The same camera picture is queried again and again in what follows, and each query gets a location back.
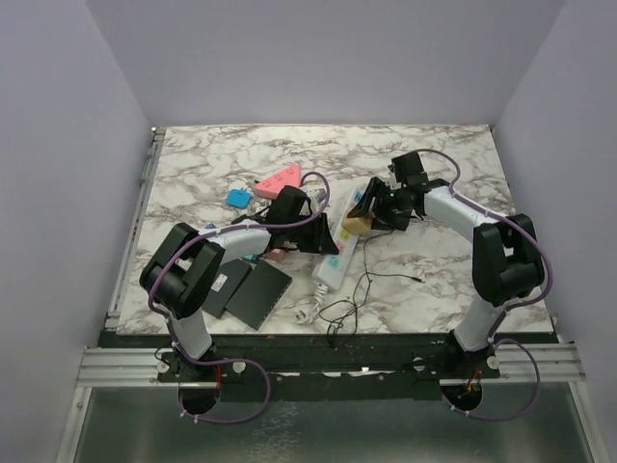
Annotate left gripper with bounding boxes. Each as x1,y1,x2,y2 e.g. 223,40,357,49
285,213,336,256

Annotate black flat box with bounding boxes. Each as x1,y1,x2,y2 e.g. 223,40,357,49
226,261,292,330
201,259,253,318

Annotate blue plug adapter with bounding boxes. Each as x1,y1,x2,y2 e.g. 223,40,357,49
227,189,253,209

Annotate white cord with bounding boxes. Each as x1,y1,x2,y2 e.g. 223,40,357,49
294,282,332,328

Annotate right black flat box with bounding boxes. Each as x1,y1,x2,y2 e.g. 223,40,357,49
226,261,292,330

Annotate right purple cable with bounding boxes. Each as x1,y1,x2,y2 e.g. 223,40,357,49
416,148,553,421

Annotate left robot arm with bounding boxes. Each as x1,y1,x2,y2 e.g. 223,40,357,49
139,186,339,381

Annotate pink triangular power strip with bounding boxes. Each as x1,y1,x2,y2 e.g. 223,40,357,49
255,165,301,200

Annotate left black flat box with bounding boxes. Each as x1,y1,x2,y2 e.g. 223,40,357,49
201,259,253,318

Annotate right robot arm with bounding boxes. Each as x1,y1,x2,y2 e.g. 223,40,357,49
343,149,551,377

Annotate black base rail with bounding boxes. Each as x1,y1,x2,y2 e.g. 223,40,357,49
78,333,577,411

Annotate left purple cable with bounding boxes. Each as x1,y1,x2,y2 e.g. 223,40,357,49
148,172,332,425

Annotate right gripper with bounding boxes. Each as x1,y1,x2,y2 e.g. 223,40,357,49
352,177,409,231

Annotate purple cable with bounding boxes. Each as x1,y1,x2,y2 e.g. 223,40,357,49
416,148,553,421
148,172,332,425

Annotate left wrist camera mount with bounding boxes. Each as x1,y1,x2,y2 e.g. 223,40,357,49
308,188,326,204

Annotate orange tan plug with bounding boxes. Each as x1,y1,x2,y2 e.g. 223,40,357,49
341,213,374,235

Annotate white power strip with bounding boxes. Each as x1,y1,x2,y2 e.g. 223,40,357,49
312,185,365,292

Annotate pink cube socket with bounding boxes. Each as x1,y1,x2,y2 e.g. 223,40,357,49
263,249,287,262

